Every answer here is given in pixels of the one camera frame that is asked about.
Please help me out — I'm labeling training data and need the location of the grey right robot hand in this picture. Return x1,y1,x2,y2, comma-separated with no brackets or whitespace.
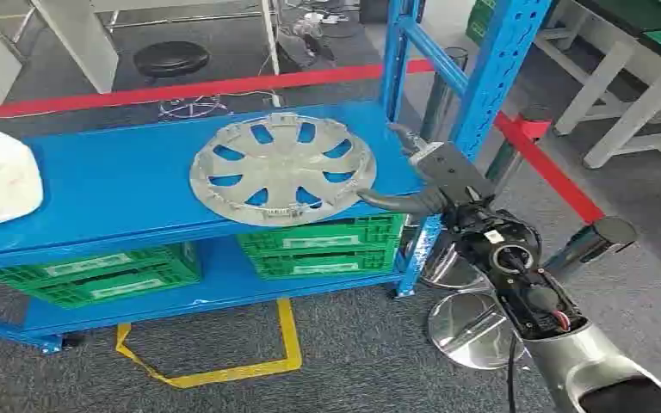
356,122,497,217

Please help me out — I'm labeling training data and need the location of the silver plastic hubcap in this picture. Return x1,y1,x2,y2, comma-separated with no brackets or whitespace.
188,111,378,228

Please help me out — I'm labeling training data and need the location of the red barrier belt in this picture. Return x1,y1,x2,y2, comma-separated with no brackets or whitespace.
492,111,607,225
0,59,436,122

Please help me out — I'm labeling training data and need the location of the green plastic crate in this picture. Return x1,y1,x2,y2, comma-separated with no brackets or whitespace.
247,248,404,281
237,213,407,259
0,242,200,285
25,259,203,311

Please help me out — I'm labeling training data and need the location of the green crate stack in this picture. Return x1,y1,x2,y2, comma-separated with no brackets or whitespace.
465,0,498,46

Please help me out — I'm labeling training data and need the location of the black round stool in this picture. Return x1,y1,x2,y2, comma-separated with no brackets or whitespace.
132,40,212,80

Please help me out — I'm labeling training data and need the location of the blue metal shelf rack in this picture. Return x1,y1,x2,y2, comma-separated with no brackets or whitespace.
0,0,554,355

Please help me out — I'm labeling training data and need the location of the white plastic cover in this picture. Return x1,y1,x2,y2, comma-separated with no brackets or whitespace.
0,131,45,231

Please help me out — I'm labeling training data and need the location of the white frame table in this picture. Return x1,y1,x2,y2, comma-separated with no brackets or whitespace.
534,0,661,179

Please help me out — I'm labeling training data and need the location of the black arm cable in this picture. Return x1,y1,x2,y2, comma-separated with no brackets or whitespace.
505,333,523,413

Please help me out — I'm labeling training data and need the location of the white cable coil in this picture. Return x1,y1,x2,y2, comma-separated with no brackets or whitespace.
158,96,230,121

